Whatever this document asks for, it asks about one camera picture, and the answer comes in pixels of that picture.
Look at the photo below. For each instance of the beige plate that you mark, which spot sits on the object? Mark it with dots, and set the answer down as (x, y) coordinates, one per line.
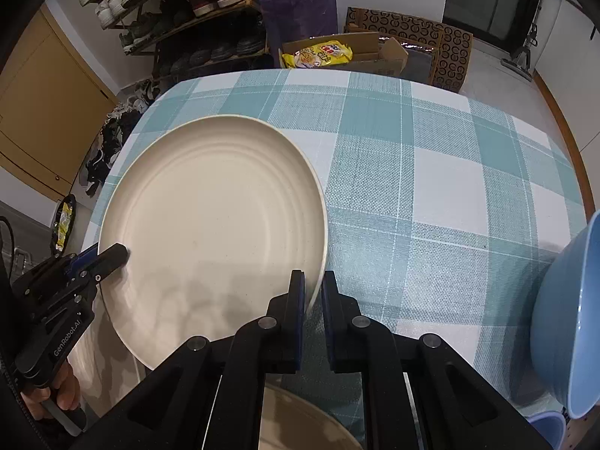
(300, 424)
(211, 220)

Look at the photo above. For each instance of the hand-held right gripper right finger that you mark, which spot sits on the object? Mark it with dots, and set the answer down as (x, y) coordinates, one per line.
(330, 328)

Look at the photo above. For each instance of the person's left hand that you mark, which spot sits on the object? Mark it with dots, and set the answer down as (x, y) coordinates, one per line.
(63, 386)

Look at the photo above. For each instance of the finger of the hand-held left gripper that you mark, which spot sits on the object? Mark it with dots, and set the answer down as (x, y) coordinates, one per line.
(112, 257)
(83, 261)

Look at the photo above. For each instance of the black yellow racket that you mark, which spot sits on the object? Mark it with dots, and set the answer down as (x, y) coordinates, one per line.
(63, 225)

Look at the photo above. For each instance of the white floor cabinet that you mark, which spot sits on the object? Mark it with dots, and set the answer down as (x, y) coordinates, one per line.
(572, 56)

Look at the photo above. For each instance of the patterned flat cardboard box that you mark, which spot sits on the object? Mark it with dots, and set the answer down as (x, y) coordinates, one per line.
(450, 56)

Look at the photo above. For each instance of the yellow snack packet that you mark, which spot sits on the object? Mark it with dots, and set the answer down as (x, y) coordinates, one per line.
(318, 54)

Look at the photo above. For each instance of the black framed glass door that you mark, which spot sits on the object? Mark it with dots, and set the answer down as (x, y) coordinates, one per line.
(487, 0)

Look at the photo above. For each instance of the open cardboard box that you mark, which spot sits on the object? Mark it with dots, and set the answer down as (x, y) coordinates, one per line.
(368, 54)

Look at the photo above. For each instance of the grey stick vacuum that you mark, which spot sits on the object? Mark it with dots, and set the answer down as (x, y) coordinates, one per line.
(515, 63)

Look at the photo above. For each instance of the purple plastic bag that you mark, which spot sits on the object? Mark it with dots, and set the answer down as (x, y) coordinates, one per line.
(300, 9)

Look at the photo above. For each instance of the yellow wooden door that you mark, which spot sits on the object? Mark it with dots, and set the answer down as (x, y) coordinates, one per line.
(42, 103)

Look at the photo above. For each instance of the light blue bowl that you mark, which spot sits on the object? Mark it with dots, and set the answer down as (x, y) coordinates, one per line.
(558, 314)

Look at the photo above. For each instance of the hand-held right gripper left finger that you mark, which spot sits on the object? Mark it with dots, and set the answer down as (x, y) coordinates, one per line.
(296, 328)

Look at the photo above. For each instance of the pile of shoes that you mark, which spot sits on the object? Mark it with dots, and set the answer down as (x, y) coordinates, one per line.
(112, 136)

